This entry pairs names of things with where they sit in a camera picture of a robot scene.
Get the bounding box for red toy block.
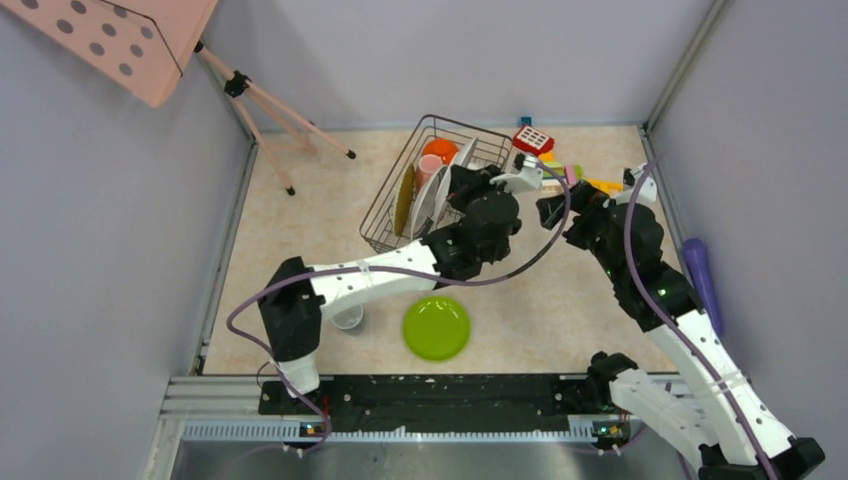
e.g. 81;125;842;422
512;125;555;157

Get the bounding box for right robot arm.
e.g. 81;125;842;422
536;181;825;479

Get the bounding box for yellow toy triangle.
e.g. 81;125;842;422
586;178;624;197

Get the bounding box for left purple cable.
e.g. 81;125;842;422
225;162;572;458

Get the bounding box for white cup pink handle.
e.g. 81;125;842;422
415;154;444;192

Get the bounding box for white plate red characters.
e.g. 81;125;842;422
433;137;479;224

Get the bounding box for grey wire dish rack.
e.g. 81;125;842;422
359;114;512;253

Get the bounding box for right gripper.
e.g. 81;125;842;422
537;179;627;284

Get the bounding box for stack of coloured blocks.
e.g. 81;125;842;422
539;151;584;190

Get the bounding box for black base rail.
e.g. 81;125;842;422
258;374;642;450

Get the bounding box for pink perforated board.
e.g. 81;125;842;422
1;0;218;108

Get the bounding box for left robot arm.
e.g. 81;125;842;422
258;154;543;414

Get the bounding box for orange bowl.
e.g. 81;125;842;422
422;138;459;165

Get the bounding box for white plate green red rim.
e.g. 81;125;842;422
408;166;447;239

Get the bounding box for small grey mug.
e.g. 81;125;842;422
331;305;364;333

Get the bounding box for woven bamboo tray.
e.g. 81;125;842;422
392;165;415;237

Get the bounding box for pink tripod stand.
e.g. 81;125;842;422
193;40;357;196

